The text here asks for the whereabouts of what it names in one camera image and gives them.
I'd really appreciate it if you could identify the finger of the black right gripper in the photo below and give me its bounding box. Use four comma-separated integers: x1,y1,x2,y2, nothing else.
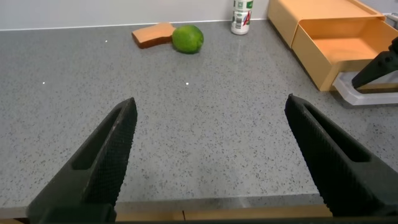
351,50,398,90

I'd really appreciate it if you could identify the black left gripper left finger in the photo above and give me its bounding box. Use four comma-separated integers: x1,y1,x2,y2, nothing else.
26,96,138,223

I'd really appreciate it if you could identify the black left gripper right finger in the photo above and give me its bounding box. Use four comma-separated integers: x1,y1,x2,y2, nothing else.
284,93,398,218

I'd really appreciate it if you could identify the yellow drawer with white handle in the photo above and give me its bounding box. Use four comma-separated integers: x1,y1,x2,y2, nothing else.
291,17,398,106

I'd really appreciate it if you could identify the yellow drawer cabinet case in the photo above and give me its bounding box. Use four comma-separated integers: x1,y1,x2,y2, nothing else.
267,0,386,49

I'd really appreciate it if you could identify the brown toast slice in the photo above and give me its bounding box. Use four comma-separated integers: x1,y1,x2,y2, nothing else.
131,22,177,50

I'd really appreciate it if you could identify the white milk drink bottle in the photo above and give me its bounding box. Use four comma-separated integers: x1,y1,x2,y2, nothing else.
230,0,254,35

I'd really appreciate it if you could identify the green lime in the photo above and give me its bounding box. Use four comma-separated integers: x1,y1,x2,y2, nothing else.
172,24,205,55

